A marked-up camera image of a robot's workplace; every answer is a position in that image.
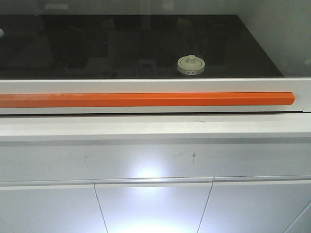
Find orange sash handle bar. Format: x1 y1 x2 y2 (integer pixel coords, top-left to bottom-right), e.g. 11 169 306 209
0 92 295 108

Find white fume hood sash frame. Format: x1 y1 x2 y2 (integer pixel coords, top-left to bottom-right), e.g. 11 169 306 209
0 78 311 115

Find white base cabinet with doors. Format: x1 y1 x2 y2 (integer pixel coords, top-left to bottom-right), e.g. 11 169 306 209
0 113 311 233

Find glass jar with beige lid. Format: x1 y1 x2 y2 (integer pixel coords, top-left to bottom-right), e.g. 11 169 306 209
177 55 205 76

